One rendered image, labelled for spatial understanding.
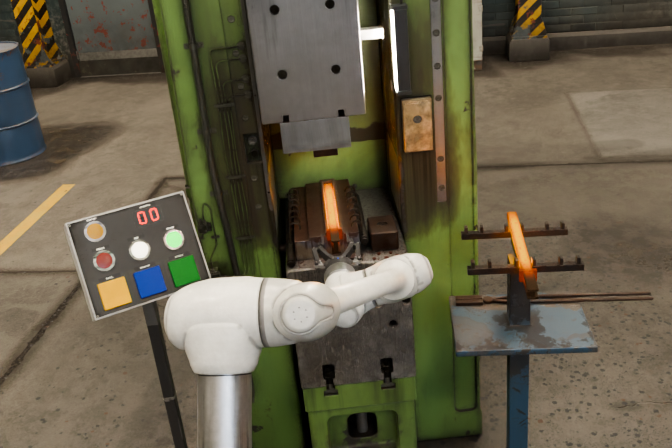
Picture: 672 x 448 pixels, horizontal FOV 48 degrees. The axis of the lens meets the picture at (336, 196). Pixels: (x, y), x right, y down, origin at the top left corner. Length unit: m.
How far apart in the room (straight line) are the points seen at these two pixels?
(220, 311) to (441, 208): 1.23
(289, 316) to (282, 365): 1.40
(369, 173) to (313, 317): 1.47
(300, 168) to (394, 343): 0.73
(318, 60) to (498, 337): 0.96
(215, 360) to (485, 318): 1.16
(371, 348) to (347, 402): 0.23
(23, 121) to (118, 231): 4.47
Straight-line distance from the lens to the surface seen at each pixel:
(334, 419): 2.72
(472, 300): 2.46
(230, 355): 1.42
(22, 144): 6.65
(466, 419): 3.00
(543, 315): 2.42
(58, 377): 3.77
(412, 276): 1.92
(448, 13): 2.31
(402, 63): 2.27
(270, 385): 2.81
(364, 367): 2.53
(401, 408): 2.66
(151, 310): 2.38
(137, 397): 3.49
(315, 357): 2.49
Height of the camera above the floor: 2.06
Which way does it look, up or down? 24 degrees down
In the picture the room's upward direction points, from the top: 6 degrees counter-clockwise
